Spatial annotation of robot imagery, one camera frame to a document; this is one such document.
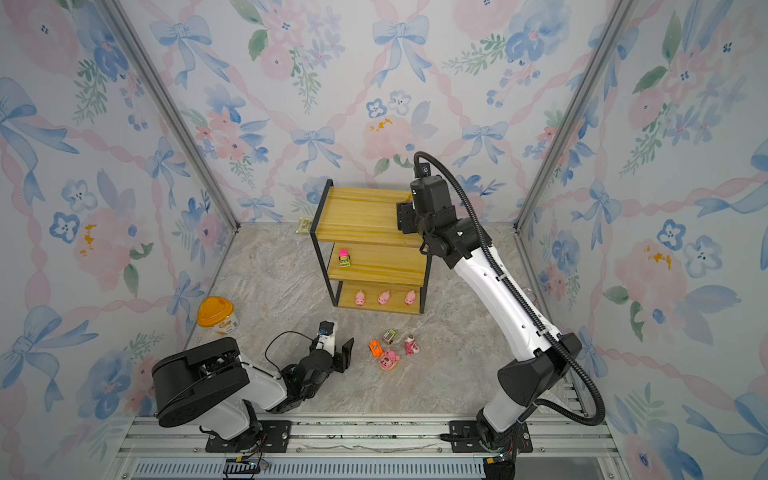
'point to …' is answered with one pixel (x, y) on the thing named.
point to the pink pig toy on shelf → (409, 298)
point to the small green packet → (304, 225)
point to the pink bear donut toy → (389, 360)
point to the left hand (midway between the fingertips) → (347, 337)
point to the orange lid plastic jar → (218, 313)
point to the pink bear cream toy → (410, 345)
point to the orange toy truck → (376, 348)
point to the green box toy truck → (390, 336)
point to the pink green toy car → (344, 258)
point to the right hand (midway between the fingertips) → (416, 203)
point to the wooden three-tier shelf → (367, 261)
